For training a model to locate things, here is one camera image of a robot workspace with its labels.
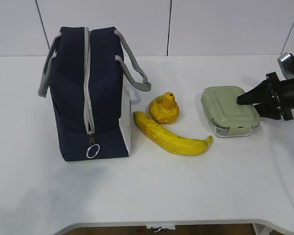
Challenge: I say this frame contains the yellow banana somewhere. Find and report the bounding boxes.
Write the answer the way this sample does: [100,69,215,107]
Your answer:
[133,111,213,156]

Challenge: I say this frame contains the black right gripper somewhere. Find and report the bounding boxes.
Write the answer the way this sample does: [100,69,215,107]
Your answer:
[237,72,294,120]

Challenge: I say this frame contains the yellow pear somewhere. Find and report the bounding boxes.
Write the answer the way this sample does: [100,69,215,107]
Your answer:
[148,92,180,124]

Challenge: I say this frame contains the navy blue lunch bag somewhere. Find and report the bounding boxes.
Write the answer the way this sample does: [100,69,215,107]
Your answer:
[38,27,151,162]

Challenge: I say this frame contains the green lid glass container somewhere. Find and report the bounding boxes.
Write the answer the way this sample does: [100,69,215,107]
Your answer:
[201,86,260,138]

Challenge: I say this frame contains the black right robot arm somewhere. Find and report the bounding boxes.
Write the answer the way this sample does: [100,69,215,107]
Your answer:
[237,72,294,121]

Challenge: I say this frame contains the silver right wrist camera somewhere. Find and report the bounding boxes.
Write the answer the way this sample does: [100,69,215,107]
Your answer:
[277,52,294,80]

